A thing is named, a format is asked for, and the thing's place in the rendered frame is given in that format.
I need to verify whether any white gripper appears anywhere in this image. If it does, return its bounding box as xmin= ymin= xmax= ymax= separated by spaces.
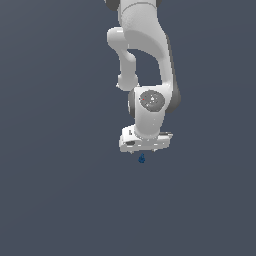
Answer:
xmin=118 ymin=125 xmax=174 ymax=155

